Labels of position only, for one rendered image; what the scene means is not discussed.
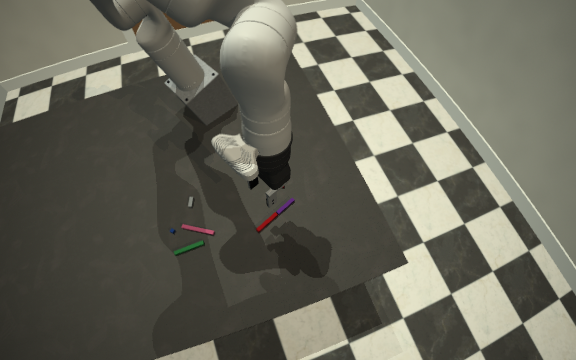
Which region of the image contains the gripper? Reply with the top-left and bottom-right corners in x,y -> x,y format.
211,118 -> 293,208

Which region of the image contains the pink rod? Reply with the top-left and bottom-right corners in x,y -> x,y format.
181,224 -> 215,235

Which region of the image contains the purple rod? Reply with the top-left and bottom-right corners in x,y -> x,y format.
276,198 -> 295,215

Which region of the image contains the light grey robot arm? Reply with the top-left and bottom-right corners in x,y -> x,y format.
90,0 -> 297,135

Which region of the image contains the green rod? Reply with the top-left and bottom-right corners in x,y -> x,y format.
174,240 -> 205,256

